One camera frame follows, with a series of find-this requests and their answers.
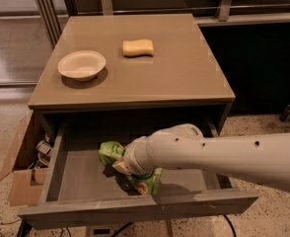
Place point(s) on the items inside cardboard box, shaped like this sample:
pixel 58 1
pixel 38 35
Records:
pixel 43 150

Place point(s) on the grey open drawer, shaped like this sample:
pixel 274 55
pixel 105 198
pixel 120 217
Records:
pixel 80 191

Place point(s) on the yellow sponge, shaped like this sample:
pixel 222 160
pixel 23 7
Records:
pixel 137 47

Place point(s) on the green rice chip bag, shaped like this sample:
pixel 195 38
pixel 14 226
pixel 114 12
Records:
pixel 147 184

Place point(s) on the small dark floor object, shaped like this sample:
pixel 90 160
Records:
pixel 285 115

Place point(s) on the white paper bowl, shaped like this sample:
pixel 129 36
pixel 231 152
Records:
pixel 81 65

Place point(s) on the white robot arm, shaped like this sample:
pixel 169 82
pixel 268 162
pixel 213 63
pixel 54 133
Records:
pixel 259 159

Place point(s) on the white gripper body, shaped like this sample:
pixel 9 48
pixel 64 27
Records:
pixel 134 157

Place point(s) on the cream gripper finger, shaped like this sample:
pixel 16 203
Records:
pixel 120 167

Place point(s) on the grey counter cabinet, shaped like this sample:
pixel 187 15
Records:
pixel 182 72

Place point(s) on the brown cardboard box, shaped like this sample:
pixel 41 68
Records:
pixel 26 185

